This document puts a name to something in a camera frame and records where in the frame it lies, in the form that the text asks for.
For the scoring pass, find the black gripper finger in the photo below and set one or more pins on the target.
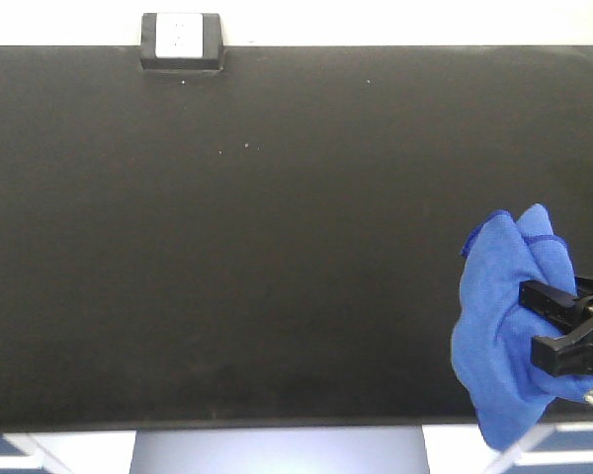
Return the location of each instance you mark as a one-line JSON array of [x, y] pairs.
[[564, 310], [561, 356]]

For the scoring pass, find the blue microfiber cloth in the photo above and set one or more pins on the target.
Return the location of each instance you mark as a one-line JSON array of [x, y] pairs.
[[491, 341]]

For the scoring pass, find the blue right cabinet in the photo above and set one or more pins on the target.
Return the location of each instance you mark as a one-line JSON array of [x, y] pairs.
[[547, 448]]

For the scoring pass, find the blue cabinet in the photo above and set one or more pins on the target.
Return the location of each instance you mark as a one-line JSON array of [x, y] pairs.
[[86, 452], [547, 448]]

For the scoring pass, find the blue left cabinet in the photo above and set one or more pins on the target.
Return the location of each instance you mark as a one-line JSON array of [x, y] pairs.
[[86, 452]]

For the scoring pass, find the black white power outlet box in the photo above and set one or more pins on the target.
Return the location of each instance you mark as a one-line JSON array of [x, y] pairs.
[[181, 42]]

